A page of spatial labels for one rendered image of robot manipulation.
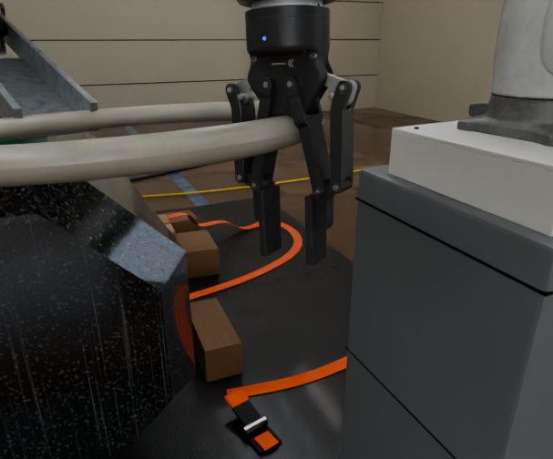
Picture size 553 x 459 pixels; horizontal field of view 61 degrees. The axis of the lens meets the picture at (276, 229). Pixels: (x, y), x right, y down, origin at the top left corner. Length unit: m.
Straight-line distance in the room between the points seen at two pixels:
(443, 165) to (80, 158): 0.54
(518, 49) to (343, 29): 6.65
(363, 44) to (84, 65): 3.91
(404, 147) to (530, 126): 0.19
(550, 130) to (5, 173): 0.66
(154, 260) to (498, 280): 0.64
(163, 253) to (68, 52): 5.35
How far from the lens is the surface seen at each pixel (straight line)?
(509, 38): 0.80
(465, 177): 0.73
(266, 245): 0.49
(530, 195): 0.66
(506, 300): 0.69
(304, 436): 1.40
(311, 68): 0.43
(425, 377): 0.86
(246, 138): 0.39
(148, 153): 0.36
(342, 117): 0.42
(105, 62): 6.30
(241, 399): 1.43
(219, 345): 1.52
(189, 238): 2.26
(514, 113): 0.80
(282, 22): 0.42
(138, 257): 0.98
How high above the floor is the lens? 1.02
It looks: 22 degrees down
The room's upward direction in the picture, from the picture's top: straight up
